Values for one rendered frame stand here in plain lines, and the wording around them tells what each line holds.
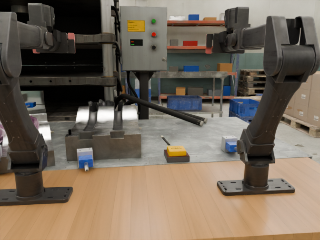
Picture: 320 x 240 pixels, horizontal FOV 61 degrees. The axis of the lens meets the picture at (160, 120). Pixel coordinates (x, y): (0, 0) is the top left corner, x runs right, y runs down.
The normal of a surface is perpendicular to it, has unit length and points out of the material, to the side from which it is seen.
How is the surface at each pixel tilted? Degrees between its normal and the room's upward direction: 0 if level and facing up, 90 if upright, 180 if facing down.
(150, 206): 0
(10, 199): 0
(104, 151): 90
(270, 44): 90
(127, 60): 90
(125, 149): 90
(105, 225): 0
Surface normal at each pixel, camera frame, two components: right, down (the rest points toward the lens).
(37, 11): 0.09, 0.21
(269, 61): -1.00, 0.02
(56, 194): 0.00, -0.97
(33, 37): 1.00, 0.07
